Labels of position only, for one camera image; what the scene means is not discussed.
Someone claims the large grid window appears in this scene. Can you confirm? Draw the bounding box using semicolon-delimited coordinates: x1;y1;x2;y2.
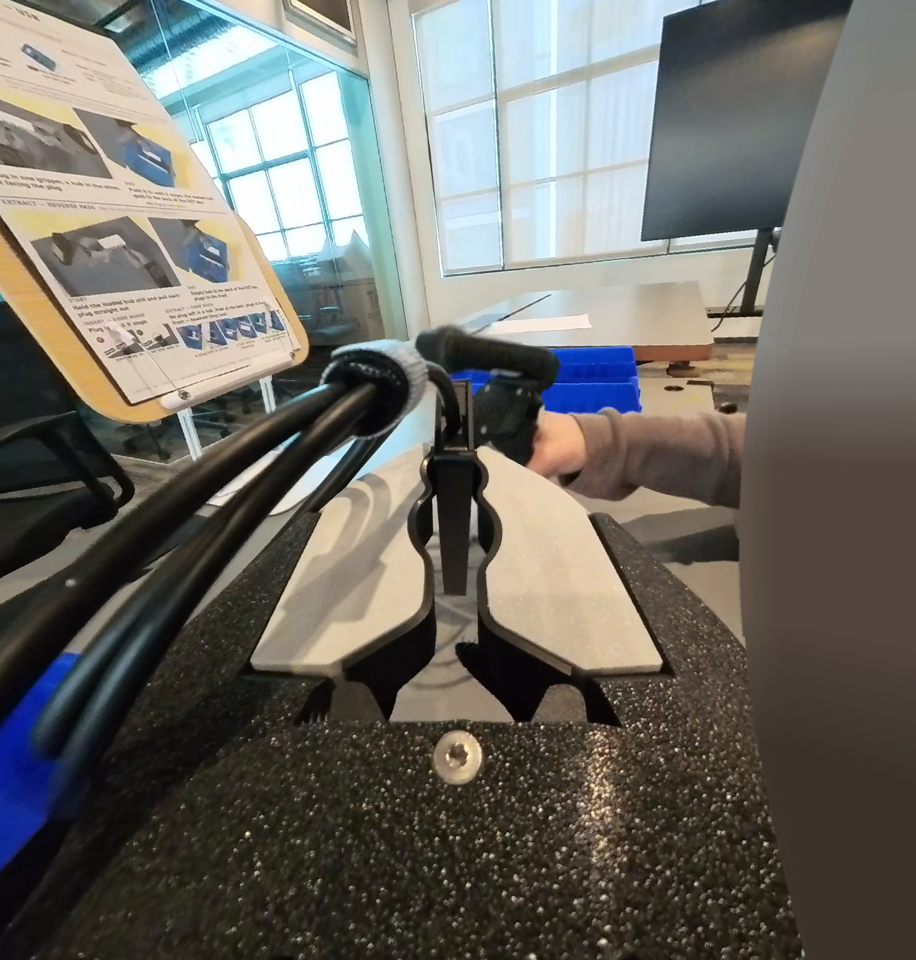
411;0;774;277

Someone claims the wall-mounted framed screen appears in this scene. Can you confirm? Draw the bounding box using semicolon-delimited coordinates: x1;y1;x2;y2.
280;0;359;48

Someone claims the large black monitor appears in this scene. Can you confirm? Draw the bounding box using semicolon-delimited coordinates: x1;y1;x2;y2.
640;0;854;243

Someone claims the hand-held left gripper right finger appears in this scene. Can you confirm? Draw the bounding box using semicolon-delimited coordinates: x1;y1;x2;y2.
458;447;669;680

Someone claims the black monitor stand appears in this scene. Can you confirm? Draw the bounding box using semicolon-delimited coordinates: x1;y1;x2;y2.
707;227;783;318

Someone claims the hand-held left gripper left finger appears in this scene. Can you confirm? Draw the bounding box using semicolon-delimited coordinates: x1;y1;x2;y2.
248;447;438;676

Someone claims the person's right hand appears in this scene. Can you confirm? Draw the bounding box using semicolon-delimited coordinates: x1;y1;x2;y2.
536;411;588;483

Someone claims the instruction board on stand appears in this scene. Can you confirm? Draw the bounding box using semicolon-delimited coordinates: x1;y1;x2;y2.
0;0;312;464

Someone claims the background conference table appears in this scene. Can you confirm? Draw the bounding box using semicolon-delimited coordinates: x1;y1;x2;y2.
458;281;716;364

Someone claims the black usb hub cable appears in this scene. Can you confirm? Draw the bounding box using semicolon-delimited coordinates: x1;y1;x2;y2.
0;358;461;807

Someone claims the blue plastic bin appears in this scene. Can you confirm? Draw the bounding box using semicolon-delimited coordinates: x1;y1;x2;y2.
443;369;644;415
546;345;637;385
0;636;86;895

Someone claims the white paper sheet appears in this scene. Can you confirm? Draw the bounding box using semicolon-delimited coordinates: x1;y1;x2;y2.
494;313;594;336

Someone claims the black office chair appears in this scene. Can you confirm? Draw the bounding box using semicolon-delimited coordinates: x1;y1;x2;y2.
0;300;138;590

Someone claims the velcro cable strap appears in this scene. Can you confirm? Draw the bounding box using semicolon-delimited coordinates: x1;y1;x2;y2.
319;339;429;441

